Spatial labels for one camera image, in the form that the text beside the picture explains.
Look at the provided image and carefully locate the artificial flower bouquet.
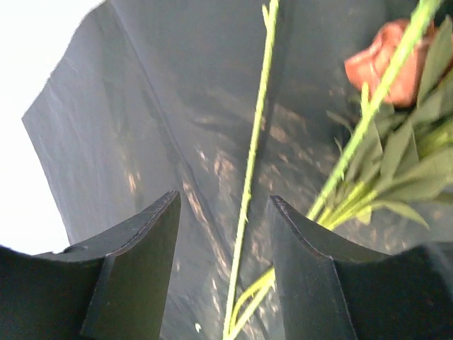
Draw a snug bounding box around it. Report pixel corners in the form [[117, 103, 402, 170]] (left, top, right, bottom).
[[222, 1, 452, 339]]

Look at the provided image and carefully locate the black wrapping paper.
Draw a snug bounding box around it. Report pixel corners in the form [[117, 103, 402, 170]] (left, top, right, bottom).
[[23, 1, 452, 339]]

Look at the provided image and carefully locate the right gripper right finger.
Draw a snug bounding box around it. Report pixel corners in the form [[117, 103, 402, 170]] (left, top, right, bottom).
[[269, 195, 452, 339]]

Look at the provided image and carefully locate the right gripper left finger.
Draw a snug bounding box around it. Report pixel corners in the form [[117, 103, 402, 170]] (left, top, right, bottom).
[[1, 191, 180, 339]]

